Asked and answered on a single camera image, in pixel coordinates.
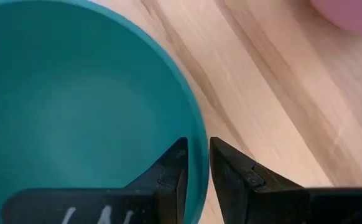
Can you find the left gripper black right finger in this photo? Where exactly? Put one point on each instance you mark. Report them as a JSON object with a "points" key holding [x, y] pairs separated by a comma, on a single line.
{"points": [[262, 202]]}

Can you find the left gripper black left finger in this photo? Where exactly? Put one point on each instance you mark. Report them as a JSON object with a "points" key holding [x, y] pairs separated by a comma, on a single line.
{"points": [[106, 205]]}

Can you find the teal bowl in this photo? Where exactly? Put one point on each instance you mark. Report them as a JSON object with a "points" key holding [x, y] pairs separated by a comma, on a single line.
{"points": [[75, 93]]}

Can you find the pink bowl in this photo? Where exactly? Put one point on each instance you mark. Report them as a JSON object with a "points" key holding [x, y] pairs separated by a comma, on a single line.
{"points": [[355, 12]]}

